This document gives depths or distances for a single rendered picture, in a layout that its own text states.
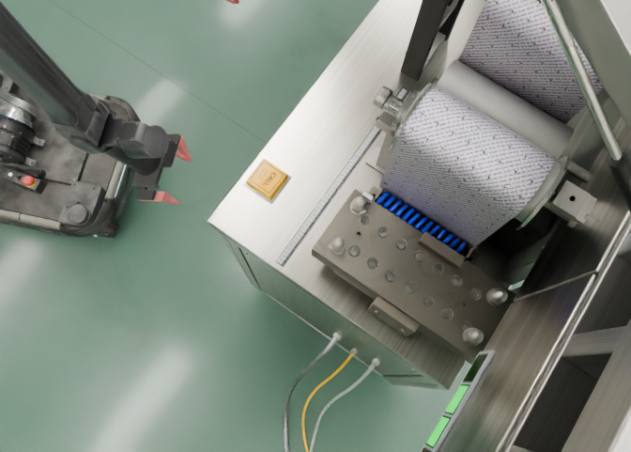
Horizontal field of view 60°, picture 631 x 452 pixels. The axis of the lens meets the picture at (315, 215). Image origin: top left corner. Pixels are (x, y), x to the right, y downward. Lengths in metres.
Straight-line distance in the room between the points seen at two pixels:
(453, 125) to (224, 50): 1.75
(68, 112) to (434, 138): 0.58
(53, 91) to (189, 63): 1.69
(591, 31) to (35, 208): 2.00
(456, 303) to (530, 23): 0.53
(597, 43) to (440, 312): 0.81
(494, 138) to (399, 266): 0.34
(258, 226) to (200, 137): 1.15
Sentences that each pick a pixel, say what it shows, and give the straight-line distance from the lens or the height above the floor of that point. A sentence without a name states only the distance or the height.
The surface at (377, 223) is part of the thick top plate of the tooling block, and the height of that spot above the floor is 1.03.
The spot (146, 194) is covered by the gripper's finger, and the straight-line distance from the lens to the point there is 1.13.
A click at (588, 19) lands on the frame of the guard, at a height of 1.84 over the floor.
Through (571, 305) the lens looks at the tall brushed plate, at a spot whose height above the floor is 1.42.
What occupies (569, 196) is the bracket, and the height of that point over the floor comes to 1.29.
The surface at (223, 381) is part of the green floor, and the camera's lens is 2.15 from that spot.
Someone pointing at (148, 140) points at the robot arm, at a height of 1.26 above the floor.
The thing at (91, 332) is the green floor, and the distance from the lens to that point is 2.29.
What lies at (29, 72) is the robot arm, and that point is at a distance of 0.86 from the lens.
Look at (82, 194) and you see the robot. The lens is 2.10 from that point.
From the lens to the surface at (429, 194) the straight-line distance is 1.08.
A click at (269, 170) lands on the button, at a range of 1.30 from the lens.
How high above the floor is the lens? 2.13
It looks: 74 degrees down
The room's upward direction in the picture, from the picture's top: 3 degrees clockwise
